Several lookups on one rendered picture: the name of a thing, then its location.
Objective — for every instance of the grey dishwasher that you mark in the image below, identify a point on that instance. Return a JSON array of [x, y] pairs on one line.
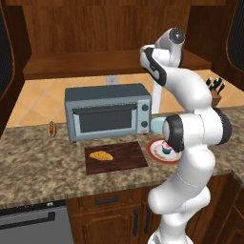
[[35, 228]]

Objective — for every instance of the brown wooden drawer front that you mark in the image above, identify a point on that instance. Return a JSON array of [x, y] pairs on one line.
[[127, 197]]

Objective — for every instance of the red rimmed white plate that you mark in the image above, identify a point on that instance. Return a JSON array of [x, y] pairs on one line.
[[154, 149]]

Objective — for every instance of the white wall socket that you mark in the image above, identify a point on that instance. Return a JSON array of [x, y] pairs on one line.
[[112, 79]]

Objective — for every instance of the grey toaster oven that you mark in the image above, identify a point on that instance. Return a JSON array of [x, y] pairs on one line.
[[105, 93]]

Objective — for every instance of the dark toaster oven knob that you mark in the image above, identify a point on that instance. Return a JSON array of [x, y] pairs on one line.
[[145, 107], [145, 124]]

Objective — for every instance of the wooden knife block with knives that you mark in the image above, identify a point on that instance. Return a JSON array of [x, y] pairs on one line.
[[216, 92]]

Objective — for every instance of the hot dog in bun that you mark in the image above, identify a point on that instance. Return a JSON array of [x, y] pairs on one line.
[[51, 128]]

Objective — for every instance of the golden croissant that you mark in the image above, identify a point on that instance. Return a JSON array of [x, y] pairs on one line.
[[101, 155]]

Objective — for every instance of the brown wooden corner cupboard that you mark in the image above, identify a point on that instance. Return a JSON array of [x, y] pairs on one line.
[[222, 209]]

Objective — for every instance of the dark wooden cutting board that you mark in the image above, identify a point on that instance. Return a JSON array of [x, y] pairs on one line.
[[127, 158]]

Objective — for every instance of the wall cabinet door dark glass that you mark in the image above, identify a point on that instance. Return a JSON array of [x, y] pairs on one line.
[[233, 41], [8, 63]]

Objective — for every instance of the pink frosted cupcake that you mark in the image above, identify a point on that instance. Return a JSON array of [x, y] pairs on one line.
[[166, 149]]

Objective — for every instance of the brown wooden cupboard door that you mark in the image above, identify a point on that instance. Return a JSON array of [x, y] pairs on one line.
[[155, 228], [101, 227]]

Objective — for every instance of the brown wooden wall cabinet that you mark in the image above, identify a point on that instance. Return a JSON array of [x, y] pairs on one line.
[[95, 38]]

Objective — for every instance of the toaster oven glass door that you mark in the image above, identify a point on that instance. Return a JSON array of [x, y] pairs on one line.
[[105, 120]]

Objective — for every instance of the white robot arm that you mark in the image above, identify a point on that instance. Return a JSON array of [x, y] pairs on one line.
[[193, 95]]

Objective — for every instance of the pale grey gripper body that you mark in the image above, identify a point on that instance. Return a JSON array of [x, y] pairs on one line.
[[157, 125]]

